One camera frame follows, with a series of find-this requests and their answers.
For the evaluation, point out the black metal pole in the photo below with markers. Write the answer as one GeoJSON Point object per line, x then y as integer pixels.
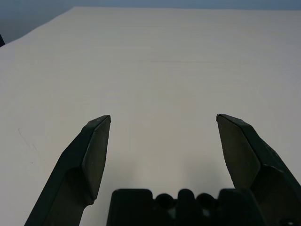
{"type": "Point", "coordinates": [1, 41]}

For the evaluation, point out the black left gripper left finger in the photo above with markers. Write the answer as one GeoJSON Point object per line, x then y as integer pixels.
{"type": "Point", "coordinates": [70, 169]}

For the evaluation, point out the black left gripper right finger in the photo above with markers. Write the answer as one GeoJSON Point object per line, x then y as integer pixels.
{"type": "Point", "coordinates": [263, 160]}

